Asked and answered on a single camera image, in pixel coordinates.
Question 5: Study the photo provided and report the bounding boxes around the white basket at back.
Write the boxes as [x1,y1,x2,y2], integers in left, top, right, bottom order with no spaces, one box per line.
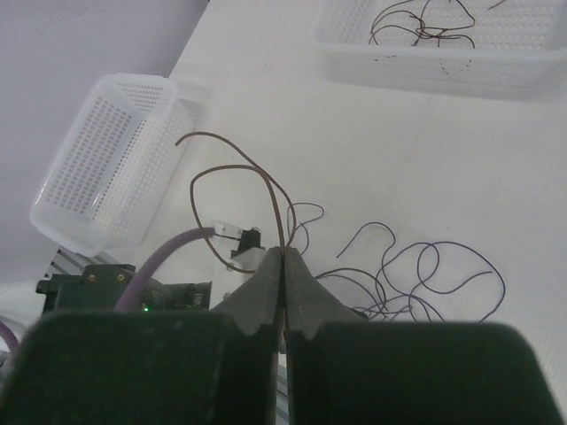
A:
[310,1,566,97]

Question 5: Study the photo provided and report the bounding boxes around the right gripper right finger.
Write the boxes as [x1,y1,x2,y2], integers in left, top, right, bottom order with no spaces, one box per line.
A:
[283,248,563,424]

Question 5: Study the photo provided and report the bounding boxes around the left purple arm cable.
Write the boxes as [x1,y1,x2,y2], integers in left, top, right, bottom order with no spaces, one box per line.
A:
[0,226,216,351]

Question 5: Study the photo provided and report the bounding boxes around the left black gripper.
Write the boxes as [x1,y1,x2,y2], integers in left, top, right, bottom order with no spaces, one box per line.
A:
[37,264,212,313]

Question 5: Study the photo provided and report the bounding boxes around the purple cable bundle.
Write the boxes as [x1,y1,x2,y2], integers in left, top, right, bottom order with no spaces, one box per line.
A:
[285,201,507,324]

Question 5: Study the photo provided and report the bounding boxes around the white basket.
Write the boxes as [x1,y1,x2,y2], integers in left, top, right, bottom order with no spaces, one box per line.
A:
[29,73,194,257]
[310,1,566,97]

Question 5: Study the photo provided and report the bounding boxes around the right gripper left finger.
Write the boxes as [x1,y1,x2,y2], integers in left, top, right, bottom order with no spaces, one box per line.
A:
[1,248,283,424]

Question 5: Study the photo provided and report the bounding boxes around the brown thin cable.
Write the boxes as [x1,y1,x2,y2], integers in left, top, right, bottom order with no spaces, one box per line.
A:
[175,130,293,271]
[367,0,506,50]

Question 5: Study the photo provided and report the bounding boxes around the white basket at left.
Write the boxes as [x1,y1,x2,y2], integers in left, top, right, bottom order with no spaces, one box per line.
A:
[29,73,194,257]

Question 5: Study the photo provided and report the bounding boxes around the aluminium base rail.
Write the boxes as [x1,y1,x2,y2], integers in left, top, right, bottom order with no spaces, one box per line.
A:
[43,247,113,282]

